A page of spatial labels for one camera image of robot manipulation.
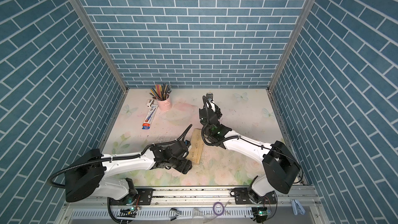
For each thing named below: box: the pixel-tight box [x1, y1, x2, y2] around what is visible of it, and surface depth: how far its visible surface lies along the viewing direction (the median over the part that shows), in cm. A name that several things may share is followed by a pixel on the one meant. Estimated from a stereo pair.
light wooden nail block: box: [186, 128, 205, 166], surface depth 88 cm
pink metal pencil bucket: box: [157, 94, 173, 111], surface depth 104 cm
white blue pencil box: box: [141, 104, 159, 130], surface depth 104 cm
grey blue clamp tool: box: [290, 199, 306, 216], surface depth 71 cm
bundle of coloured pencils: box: [149, 82, 173, 101], surface depth 103 cm
